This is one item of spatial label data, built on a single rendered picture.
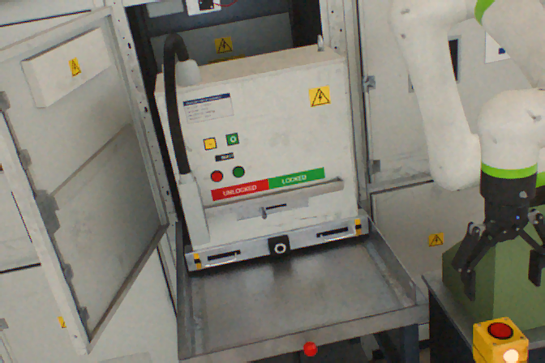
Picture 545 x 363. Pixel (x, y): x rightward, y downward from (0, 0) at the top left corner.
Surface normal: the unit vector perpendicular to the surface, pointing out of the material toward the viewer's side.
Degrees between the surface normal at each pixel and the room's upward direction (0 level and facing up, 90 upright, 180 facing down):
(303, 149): 90
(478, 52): 90
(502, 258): 90
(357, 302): 0
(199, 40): 90
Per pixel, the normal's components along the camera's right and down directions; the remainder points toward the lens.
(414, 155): 0.15, 0.42
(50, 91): 0.97, -0.05
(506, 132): -0.45, 0.43
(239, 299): -0.15, -0.89
